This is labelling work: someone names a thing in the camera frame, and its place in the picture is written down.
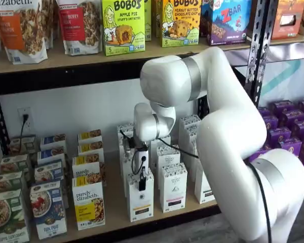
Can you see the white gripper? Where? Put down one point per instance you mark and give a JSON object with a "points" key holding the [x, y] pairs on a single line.
{"points": [[143, 163]]}

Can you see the green Bobo's apple pie box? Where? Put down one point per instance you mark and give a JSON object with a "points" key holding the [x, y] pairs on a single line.
{"points": [[123, 27], [148, 22]]}

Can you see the white box pink strip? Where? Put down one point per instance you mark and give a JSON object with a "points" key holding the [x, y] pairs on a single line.
{"points": [[167, 159], [153, 152], [174, 187]]}

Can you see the white box yellow strip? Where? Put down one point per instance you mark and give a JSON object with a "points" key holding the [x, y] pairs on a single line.
{"points": [[120, 162], [126, 126], [124, 177], [140, 207]]}

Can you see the yellow Bobo's peanut butter box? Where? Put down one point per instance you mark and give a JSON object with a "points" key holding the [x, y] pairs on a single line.
{"points": [[157, 20], [181, 25]]}

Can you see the orange label granola bag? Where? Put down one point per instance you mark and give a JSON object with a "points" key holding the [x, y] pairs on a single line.
{"points": [[20, 30]]}

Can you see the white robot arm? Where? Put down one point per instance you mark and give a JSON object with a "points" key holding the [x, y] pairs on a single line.
{"points": [[230, 126]]}

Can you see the blue Zbar box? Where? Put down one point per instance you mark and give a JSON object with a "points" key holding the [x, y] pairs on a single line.
{"points": [[228, 22]]}

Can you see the white granola bag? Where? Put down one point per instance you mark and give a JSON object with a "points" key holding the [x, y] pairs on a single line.
{"points": [[50, 22]]}

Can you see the red label granola bag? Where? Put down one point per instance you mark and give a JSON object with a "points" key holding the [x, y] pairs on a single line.
{"points": [[81, 27]]}

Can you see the white box black strip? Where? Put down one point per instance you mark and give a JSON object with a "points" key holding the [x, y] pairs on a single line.
{"points": [[193, 146], [188, 121], [191, 134], [201, 187]]}

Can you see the white wall outlet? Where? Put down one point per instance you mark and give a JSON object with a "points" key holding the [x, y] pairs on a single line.
{"points": [[30, 124]]}

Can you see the white granola box yellow label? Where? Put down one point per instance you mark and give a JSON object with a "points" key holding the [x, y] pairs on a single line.
{"points": [[86, 167], [88, 202], [90, 136], [90, 149]]}

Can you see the blue oatmeal box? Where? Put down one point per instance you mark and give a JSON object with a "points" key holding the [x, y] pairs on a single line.
{"points": [[51, 154], [48, 212], [53, 141], [49, 170]]}

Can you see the wooden shelf board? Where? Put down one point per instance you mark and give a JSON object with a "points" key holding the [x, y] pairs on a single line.
{"points": [[66, 62], [301, 40], [114, 202]]}

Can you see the green oatmeal box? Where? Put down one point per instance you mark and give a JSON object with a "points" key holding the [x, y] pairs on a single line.
{"points": [[8, 217], [22, 144], [6, 182], [14, 164]]}

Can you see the black metal shelf rack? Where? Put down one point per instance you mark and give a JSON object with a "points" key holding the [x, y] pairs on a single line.
{"points": [[116, 73]]}

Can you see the translucent plastic sheet teal stripe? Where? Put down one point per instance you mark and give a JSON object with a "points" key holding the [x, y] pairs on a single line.
{"points": [[281, 76]]}

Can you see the orange snack box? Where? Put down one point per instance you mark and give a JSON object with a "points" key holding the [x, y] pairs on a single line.
{"points": [[288, 22]]}

